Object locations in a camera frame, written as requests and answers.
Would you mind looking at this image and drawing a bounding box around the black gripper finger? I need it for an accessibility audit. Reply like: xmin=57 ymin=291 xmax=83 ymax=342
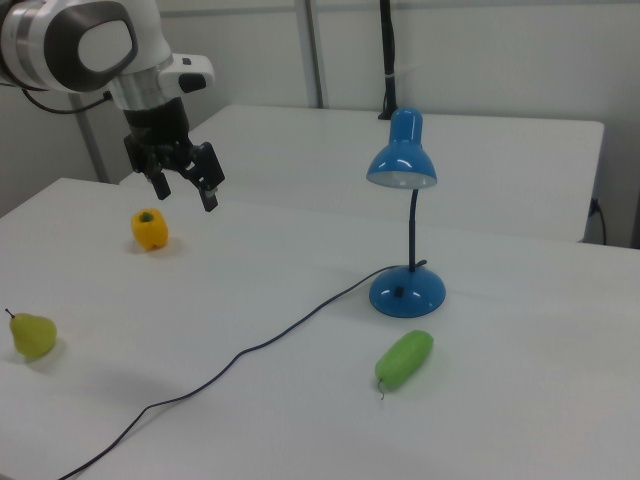
xmin=143 ymin=146 xmax=173 ymax=202
xmin=174 ymin=141 xmax=227 ymax=214

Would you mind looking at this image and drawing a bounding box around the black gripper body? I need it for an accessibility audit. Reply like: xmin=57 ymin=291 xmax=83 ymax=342
xmin=122 ymin=97 xmax=197 ymax=177

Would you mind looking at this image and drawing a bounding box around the blue desk lamp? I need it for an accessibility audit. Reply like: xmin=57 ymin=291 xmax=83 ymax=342
xmin=365 ymin=106 xmax=447 ymax=320

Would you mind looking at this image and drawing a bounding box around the yellow bell pepper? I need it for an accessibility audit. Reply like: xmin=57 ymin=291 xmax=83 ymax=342
xmin=130 ymin=208 xmax=170 ymax=251

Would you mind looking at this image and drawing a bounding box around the yellow-green pear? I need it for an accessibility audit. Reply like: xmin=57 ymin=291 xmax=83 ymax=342
xmin=4 ymin=308 xmax=58 ymax=359

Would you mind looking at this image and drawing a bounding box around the green cucumber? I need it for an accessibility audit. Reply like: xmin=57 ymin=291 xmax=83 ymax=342
xmin=374 ymin=328 xmax=435 ymax=402

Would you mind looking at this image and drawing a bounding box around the grey partition frame post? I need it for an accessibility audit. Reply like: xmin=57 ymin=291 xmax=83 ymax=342
xmin=67 ymin=92 xmax=112 ymax=184
xmin=293 ymin=0 xmax=330 ymax=109

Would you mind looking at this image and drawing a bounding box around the black lamp power cable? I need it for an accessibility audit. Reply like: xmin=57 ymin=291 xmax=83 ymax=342
xmin=57 ymin=258 xmax=429 ymax=480

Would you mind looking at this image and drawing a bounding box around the black camera pole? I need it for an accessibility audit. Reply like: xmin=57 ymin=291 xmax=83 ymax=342
xmin=377 ymin=0 xmax=400 ymax=122

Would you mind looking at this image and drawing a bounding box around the black wall plug cable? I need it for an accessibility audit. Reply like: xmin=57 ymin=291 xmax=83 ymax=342
xmin=589 ymin=197 xmax=609 ymax=246

